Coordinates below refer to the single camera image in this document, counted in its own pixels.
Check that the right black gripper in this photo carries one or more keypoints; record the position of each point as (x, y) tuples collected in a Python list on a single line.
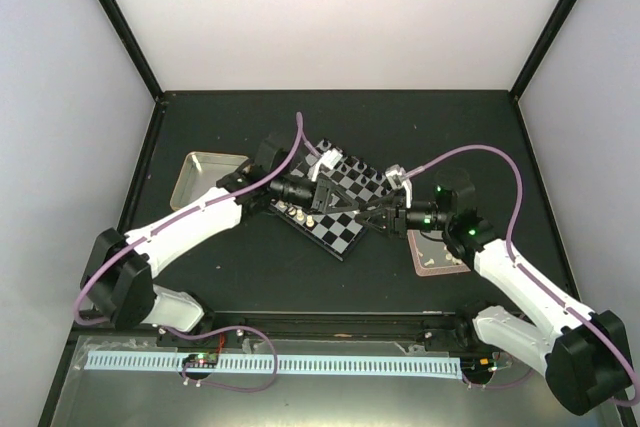
[(396, 216)]

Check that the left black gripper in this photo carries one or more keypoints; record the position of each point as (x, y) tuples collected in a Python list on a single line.
[(321, 197)]

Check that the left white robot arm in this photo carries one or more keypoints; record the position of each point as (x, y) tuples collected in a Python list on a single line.
[(120, 276)]

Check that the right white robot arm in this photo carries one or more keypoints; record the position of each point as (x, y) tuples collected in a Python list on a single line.
[(583, 355)]

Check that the pink tray with pieces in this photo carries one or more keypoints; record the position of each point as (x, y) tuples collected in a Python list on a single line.
[(418, 242)]

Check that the white pieces in pink tray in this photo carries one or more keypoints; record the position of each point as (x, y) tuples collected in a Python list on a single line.
[(439, 257)]

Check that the black and white chessboard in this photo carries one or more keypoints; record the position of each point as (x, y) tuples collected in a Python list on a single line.
[(336, 231)]

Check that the gold metal tin tray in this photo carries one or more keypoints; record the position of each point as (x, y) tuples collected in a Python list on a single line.
[(200, 171)]

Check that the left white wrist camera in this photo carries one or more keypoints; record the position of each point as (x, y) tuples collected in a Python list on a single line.
[(327, 161)]

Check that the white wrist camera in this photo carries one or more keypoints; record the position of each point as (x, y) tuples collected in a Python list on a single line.
[(400, 183), (327, 161)]

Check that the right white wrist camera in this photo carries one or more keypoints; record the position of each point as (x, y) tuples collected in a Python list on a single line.
[(400, 183)]

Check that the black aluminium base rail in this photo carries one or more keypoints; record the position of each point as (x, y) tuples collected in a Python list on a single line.
[(447, 332)]

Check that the light blue slotted cable duct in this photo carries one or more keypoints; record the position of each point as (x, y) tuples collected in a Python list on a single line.
[(332, 365)]

